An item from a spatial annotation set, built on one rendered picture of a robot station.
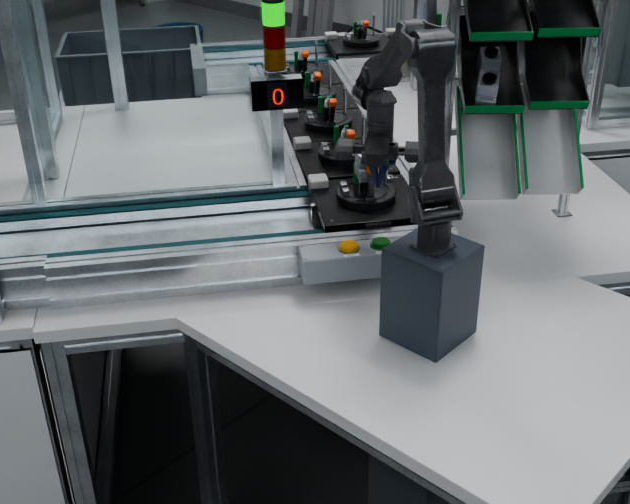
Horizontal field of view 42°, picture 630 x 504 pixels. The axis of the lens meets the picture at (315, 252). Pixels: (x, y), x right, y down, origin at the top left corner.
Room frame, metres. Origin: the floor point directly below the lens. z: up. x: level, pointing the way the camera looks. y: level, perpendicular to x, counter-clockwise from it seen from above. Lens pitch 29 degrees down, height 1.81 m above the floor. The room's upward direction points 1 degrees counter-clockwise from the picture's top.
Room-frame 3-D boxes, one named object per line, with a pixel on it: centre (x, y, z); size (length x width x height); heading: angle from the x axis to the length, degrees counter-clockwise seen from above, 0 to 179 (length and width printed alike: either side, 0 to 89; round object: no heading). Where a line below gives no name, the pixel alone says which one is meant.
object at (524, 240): (2.18, -0.05, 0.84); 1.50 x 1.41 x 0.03; 99
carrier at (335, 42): (3.11, -0.19, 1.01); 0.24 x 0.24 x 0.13; 9
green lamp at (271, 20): (1.83, 0.08, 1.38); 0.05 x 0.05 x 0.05
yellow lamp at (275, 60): (1.83, 0.08, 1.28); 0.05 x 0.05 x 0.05
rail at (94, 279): (1.55, 0.13, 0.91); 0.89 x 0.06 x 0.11; 99
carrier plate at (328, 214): (1.74, -0.12, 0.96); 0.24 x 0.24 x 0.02; 9
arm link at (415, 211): (1.35, -0.22, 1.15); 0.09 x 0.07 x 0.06; 107
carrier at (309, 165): (2.00, -0.08, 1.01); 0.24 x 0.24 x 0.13; 9
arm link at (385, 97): (1.62, -0.14, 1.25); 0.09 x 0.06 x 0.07; 17
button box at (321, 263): (1.52, -0.07, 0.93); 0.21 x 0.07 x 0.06; 99
